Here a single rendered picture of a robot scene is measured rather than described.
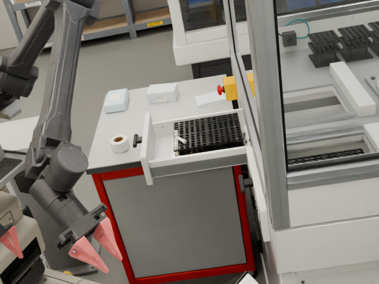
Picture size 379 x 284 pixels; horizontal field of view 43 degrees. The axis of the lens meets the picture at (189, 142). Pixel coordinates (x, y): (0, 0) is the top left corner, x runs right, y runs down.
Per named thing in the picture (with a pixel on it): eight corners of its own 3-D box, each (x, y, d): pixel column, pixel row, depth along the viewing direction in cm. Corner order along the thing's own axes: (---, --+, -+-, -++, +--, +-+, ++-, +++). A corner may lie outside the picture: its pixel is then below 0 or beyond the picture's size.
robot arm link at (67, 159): (66, 164, 97) (25, 154, 92) (93, 127, 91) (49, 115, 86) (70, 213, 89) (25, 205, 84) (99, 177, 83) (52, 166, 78)
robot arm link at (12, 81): (17, 80, 140) (-2, 74, 137) (30, 62, 133) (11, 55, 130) (13, 107, 136) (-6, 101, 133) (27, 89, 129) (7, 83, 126)
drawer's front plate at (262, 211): (263, 243, 122) (259, 211, 117) (249, 176, 147) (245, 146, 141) (270, 242, 122) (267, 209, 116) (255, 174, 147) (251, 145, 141)
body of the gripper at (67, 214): (110, 209, 87) (83, 178, 88) (65, 243, 81) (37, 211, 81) (102, 221, 92) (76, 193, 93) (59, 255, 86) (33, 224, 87)
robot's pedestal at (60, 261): (38, 283, 238) (-23, 158, 198) (49, 240, 263) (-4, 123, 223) (97, 272, 237) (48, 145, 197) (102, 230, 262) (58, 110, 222)
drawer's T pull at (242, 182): (241, 194, 127) (241, 190, 127) (238, 177, 134) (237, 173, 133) (255, 192, 127) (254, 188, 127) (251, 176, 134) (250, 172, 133)
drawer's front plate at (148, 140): (147, 186, 151) (140, 158, 145) (151, 138, 176) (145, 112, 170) (153, 185, 151) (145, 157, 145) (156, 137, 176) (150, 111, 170)
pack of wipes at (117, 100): (126, 111, 210) (123, 102, 208) (105, 114, 211) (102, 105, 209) (129, 95, 223) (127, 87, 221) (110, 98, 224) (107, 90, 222)
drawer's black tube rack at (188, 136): (177, 167, 154) (173, 150, 151) (177, 138, 169) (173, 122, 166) (245, 156, 153) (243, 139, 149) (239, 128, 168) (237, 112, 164)
